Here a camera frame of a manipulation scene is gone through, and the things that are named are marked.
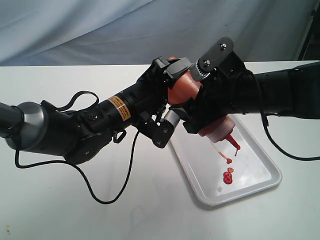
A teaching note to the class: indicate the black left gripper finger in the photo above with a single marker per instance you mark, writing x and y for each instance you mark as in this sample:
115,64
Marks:
177,67
181,112

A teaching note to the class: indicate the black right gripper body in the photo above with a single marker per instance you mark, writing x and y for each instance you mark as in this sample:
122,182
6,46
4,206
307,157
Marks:
230,89

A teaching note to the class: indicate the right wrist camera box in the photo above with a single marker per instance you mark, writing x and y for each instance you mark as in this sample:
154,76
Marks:
212,59

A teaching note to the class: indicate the grey backdrop cloth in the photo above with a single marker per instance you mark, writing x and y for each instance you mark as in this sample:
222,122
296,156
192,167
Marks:
125,32

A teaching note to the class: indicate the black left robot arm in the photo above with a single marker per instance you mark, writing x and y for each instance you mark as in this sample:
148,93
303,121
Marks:
78,135

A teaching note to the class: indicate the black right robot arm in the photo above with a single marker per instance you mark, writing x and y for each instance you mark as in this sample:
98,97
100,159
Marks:
293,92

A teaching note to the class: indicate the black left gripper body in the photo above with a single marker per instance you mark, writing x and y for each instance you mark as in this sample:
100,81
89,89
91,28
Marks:
152,95

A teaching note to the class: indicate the white rectangular plastic tray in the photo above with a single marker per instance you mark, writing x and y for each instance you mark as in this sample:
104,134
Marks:
204,162

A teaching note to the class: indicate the red sauce blob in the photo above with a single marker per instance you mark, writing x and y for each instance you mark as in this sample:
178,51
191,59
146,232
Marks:
226,179

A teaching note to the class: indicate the black tripod stand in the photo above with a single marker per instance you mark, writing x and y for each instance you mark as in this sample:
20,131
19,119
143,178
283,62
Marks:
310,49

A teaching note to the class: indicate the red sauce squeeze bottle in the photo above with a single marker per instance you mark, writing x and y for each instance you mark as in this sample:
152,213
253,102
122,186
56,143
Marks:
184,92

